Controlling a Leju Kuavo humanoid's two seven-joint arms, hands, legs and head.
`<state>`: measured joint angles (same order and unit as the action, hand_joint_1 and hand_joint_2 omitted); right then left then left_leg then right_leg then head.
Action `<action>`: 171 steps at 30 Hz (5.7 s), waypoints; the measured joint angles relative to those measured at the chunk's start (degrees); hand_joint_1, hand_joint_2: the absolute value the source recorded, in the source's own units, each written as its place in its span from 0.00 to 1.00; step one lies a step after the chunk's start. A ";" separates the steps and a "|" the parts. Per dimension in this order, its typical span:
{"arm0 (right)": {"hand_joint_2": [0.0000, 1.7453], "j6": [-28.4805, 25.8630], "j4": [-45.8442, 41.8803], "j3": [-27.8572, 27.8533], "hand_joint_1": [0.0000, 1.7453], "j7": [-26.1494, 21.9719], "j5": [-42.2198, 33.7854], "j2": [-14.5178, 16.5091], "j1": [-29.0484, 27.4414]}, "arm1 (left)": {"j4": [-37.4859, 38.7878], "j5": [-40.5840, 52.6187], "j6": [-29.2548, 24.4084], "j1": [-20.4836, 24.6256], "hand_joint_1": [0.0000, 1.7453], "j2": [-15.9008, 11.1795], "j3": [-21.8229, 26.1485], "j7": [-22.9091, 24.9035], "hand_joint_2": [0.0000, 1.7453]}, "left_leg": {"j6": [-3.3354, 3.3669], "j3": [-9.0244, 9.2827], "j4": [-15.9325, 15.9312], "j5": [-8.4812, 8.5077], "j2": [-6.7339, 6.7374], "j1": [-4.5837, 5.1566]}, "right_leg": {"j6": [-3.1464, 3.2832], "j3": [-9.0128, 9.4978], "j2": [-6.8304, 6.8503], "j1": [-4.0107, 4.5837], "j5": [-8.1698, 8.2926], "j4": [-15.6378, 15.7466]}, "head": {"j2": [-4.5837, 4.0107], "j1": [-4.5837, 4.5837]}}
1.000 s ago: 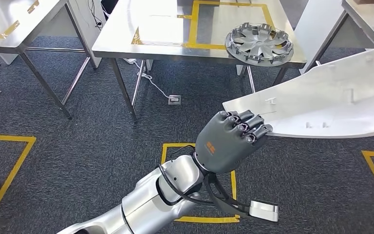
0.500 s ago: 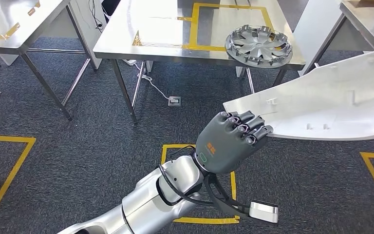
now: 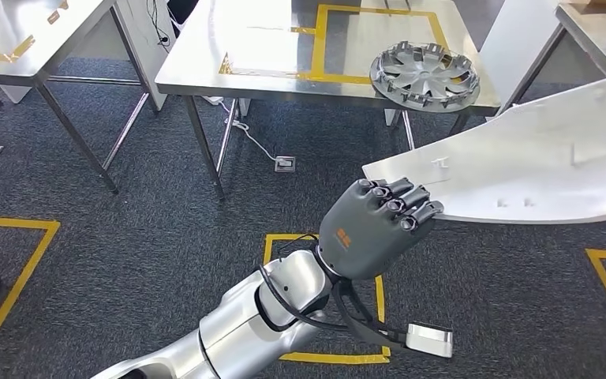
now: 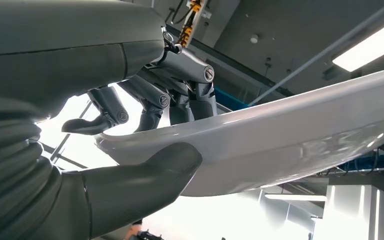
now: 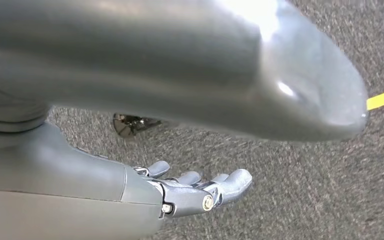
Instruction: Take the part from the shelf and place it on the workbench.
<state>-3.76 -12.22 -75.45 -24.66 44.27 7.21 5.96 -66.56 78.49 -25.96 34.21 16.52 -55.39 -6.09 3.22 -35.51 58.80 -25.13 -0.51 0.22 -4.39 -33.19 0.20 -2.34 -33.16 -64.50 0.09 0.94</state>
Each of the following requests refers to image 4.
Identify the ceiling light panel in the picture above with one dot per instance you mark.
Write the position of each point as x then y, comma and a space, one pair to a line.
371, 46
294, 197

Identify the white smoke detector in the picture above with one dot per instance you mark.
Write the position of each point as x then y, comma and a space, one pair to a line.
254, 38

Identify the person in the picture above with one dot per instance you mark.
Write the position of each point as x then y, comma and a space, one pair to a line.
133, 231

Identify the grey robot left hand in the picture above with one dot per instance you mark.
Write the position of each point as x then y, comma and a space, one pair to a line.
62, 49

